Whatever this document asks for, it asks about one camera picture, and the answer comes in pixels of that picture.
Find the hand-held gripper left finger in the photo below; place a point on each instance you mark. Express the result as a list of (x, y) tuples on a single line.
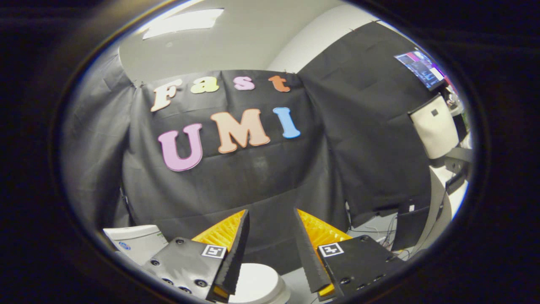
[(236, 257)]

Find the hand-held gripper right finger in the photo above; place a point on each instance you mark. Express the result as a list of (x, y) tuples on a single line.
[(310, 261)]

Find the white toilet lid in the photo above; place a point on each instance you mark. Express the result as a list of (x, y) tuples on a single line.
[(257, 283)]

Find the white ceramic toilet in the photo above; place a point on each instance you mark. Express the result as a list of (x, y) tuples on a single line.
[(139, 242)]

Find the black backdrop cloth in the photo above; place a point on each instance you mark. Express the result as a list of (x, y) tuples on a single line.
[(261, 177)]

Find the black box with white label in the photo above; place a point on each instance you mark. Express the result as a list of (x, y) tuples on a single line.
[(411, 228)]

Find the cream white bag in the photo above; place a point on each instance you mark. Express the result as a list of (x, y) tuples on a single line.
[(434, 131)]

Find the computer monitor screen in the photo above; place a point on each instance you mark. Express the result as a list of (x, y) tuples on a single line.
[(422, 69)]

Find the ceiling light panel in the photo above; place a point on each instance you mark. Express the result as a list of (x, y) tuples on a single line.
[(181, 23)]

